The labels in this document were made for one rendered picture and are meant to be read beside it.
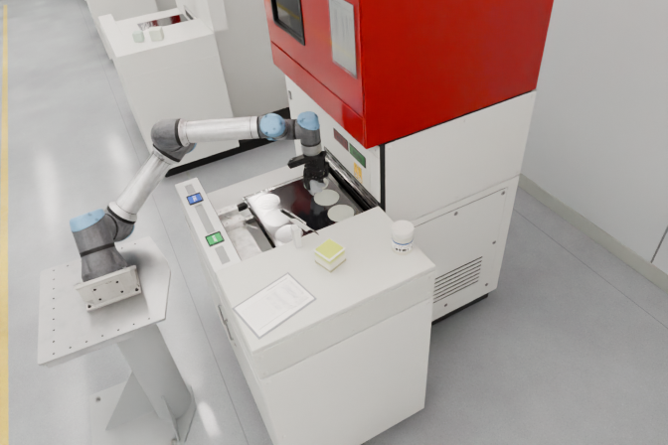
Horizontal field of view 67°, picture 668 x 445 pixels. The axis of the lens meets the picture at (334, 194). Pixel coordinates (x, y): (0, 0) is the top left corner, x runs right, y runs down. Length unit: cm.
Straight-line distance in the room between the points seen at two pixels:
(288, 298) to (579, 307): 177
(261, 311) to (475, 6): 113
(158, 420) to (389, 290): 139
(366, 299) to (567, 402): 130
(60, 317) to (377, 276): 109
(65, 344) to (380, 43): 137
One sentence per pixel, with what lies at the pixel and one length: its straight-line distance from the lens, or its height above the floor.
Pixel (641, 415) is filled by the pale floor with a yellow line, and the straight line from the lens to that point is 267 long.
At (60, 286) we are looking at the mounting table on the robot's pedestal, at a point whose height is 82.
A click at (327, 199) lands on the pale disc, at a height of 90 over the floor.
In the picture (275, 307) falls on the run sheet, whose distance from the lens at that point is 154.
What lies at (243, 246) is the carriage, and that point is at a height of 88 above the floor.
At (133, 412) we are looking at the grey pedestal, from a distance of 260.
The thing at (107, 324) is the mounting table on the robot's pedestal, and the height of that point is 82.
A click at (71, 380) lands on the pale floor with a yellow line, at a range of 291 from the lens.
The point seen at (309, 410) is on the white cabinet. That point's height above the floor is 53.
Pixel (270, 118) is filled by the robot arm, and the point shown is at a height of 134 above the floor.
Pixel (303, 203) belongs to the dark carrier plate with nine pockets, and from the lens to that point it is 198.
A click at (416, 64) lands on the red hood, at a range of 163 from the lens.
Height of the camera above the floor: 216
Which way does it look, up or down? 39 degrees down
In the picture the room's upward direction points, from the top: 5 degrees counter-clockwise
